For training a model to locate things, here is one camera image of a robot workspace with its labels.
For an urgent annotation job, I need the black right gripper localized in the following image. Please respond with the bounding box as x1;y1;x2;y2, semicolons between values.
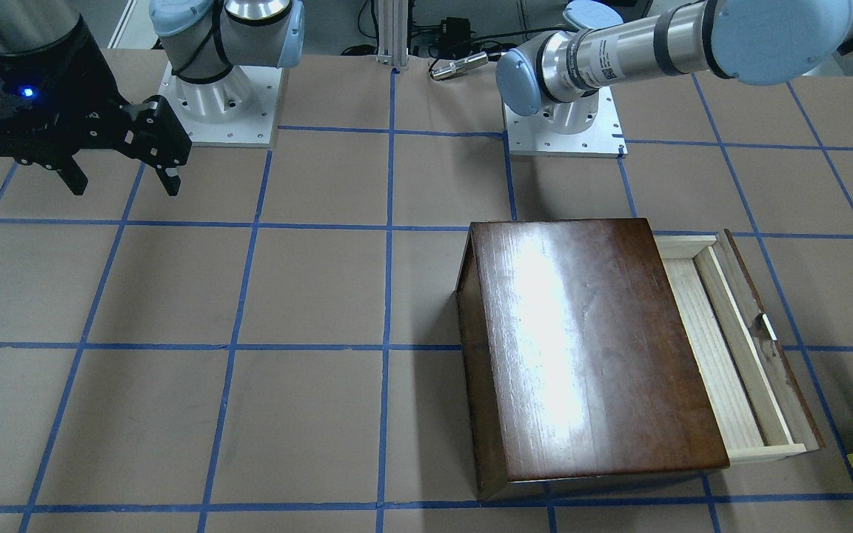
0;15;192;197

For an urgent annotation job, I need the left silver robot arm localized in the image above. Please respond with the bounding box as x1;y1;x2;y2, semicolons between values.
511;1;853;404

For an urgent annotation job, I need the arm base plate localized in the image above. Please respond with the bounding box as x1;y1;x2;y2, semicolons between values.
158;64;287;148
502;87;629;158

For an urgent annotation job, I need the silver metal cylinder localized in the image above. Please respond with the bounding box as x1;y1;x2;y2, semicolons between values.
429;52;489;81

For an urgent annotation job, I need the aluminium frame post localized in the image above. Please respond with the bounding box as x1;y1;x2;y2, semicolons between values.
370;0;412;73

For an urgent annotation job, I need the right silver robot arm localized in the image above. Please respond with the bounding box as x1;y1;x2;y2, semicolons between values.
0;1;304;196

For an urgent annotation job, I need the dark wooden drawer cabinet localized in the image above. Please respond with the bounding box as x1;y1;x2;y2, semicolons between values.
455;218;730;500

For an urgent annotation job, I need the light wood drawer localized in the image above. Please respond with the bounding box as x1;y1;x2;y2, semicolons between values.
655;229;826;465

